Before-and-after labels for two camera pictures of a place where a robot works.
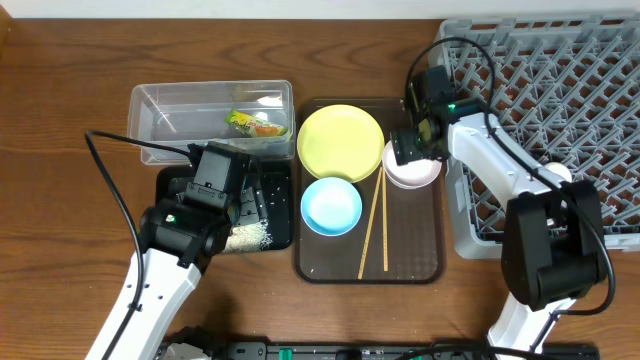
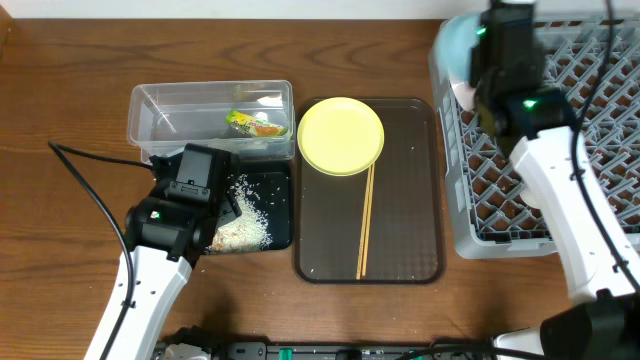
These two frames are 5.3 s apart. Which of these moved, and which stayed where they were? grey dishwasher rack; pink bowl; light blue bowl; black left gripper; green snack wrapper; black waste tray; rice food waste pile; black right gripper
Moved: light blue bowl; pink bowl; black left gripper; black right gripper
Stayed: black waste tray; green snack wrapper; grey dishwasher rack; rice food waste pile
